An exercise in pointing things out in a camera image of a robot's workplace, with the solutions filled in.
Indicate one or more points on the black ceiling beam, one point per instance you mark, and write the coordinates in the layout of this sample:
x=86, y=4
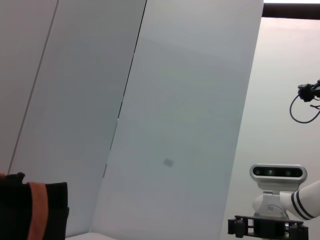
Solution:
x=290, y=10

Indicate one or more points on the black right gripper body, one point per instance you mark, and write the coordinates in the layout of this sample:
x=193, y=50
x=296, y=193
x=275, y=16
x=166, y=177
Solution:
x=265, y=228

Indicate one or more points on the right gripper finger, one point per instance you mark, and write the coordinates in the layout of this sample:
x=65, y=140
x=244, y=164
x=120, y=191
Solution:
x=298, y=231
x=235, y=227

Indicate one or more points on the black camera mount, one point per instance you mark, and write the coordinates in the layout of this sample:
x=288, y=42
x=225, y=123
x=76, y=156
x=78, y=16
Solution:
x=307, y=91

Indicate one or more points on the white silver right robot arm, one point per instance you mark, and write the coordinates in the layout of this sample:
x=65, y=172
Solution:
x=307, y=197

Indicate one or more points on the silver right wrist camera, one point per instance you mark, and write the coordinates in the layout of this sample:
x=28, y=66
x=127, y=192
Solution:
x=277, y=173

